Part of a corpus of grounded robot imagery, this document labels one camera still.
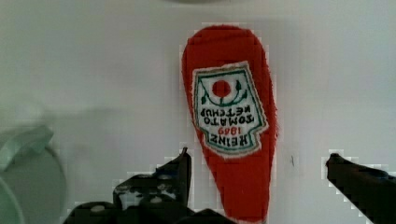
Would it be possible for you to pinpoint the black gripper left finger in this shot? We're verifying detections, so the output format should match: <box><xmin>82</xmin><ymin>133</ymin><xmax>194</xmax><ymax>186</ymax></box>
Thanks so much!
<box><xmin>64</xmin><ymin>148</ymin><xmax>236</xmax><ymax>224</ymax></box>

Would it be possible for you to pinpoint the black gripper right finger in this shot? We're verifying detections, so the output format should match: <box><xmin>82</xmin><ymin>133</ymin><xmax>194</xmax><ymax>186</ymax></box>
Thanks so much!
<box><xmin>326</xmin><ymin>153</ymin><xmax>396</xmax><ymax>224</ymax></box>

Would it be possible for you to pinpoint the green metal cup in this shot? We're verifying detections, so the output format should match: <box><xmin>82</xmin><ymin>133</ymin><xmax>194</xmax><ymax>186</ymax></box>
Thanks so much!
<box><xmin>0</xmin><ymin>126</ymin><xmax>66</xmax><ymax>224</ymax></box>

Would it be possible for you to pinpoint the red plush ketchup bottle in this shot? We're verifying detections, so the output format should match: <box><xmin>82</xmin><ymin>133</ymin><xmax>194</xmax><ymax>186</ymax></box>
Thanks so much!
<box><xmin>181</xmin><ymin>25</ymin><xmax>277</xmax><ymax>224</ymax></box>

